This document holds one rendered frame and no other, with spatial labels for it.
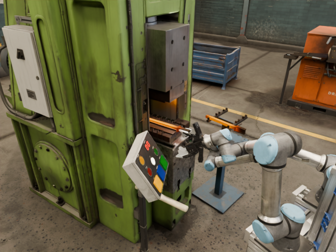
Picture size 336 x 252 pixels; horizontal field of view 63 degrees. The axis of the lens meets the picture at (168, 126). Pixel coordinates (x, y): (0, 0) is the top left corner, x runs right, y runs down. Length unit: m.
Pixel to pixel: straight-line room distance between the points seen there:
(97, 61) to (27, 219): 1.79
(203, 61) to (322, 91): 2.25
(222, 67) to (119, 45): 4.15
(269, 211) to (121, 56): 1.14
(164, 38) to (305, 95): 3.90
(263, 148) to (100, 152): 1.40
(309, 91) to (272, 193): 4.06
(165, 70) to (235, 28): 8.24
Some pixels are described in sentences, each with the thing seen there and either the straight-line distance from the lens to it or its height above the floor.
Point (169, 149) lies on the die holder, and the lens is 2.07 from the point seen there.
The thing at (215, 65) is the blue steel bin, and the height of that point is 0.45.
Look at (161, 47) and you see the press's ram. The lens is 1.78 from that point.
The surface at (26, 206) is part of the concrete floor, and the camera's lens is 3.22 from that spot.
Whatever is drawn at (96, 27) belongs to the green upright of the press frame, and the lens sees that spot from 1.84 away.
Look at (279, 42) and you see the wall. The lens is 9.51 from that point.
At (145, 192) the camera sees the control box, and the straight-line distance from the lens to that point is 1.57.
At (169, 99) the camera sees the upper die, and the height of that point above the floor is 1.30.
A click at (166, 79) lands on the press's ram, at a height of 1.45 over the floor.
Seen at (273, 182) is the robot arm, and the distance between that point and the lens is 1.32.
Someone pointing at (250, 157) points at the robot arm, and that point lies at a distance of 1.85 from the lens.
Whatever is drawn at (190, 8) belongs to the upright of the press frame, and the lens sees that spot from 2.29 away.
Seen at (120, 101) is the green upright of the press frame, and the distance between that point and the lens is 1.77.
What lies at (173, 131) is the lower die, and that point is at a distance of 2.12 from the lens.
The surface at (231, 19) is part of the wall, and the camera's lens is 10.00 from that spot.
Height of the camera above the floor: 2.07
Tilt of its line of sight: 29 degrees down
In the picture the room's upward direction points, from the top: straight up
